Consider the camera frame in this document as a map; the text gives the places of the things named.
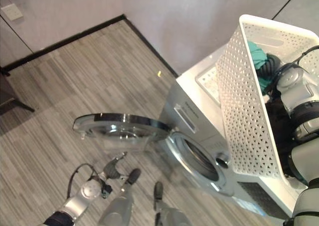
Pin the white front-load washing machine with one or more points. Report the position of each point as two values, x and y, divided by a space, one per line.
207 126

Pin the round chrome washer door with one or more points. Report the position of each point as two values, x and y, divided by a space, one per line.
119 122

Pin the silver robot left leg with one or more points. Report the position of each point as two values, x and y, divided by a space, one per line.
119 206

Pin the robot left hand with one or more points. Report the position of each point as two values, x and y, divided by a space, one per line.
112 169

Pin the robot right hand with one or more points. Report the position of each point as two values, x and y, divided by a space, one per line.
270 66

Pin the teal cloth garment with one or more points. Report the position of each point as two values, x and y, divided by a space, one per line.
256 55

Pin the black cloth garment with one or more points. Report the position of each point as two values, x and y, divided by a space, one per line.
276 116

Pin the silver washer control knob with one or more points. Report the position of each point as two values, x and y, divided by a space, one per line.
222 161

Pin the silver robot right leg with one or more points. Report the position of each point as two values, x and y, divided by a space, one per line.
169 211

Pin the white perforated plastic laundry basket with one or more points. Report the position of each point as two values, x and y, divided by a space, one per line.
239 111

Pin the washer detergent drawer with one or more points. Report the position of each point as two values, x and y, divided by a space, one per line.
185 117

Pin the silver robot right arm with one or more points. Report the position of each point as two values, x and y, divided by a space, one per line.
299 91

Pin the black baseboard strip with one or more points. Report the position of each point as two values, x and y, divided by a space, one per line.
74 37

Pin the silver robot leg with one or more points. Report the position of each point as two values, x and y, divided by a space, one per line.
169 211
119 206

